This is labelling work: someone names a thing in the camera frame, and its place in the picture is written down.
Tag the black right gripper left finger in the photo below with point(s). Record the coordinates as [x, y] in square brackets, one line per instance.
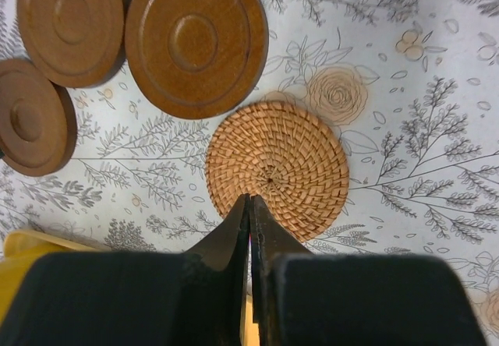
[134, 298]

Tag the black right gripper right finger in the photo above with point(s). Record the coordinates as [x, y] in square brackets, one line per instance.
[303, 298]

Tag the woven rattan coaster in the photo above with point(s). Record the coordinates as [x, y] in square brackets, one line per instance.
[285, 155]

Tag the brown wooden coaster left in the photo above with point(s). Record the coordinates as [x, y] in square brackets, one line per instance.
[38, 120]

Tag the brown wooden coaster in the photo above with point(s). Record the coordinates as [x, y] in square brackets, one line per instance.
[74, 43]
[196, 59]
[38, 120]

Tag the brown wooden coaster right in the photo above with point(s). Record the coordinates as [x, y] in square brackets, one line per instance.
[196, 59]

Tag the brown wooden coaster middle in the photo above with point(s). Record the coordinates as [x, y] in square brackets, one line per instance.
[74, 43]

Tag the yellow plastic tray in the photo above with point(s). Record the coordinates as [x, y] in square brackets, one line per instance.
[21, 249]

